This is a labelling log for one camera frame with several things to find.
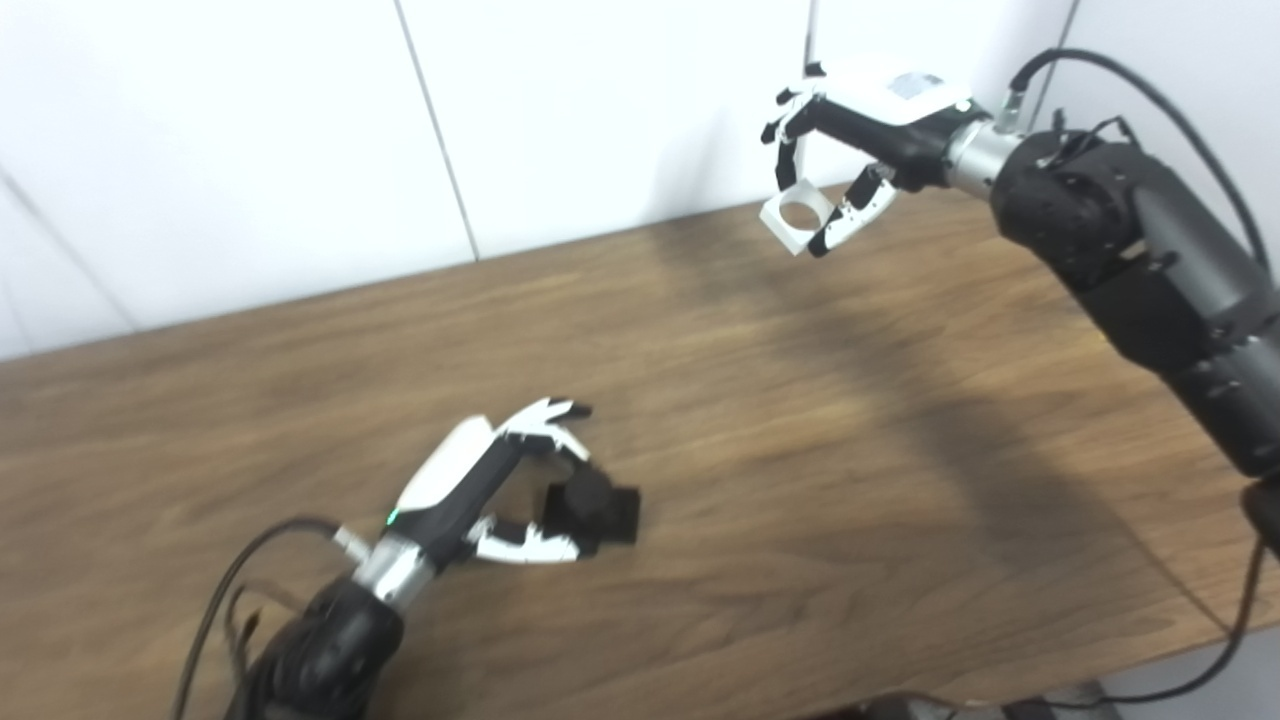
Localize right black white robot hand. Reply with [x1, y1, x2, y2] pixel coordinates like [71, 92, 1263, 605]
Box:
[760, 62, 986, 259]

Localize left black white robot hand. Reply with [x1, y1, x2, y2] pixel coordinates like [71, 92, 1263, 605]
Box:
[385, 397, 593, 571]

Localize black peg with square base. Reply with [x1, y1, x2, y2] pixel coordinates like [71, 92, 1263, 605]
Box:
[540, 465, 642, 559]

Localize white square piece with hole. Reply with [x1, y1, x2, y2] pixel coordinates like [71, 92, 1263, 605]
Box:
[758, 178, 837, 257]

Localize black robot torso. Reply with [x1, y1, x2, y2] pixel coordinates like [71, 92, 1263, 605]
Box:
[820, 685, 1111, 720]

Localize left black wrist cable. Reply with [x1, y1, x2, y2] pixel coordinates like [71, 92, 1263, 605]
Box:
[172, 516, 366, 720]

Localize right thin black wrist wire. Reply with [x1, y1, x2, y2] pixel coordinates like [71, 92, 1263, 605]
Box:
[1050, 108, 1141, 151]

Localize left thin wire yellow connector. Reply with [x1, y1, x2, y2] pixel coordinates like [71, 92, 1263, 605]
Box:
[225, 580, 301, 691]

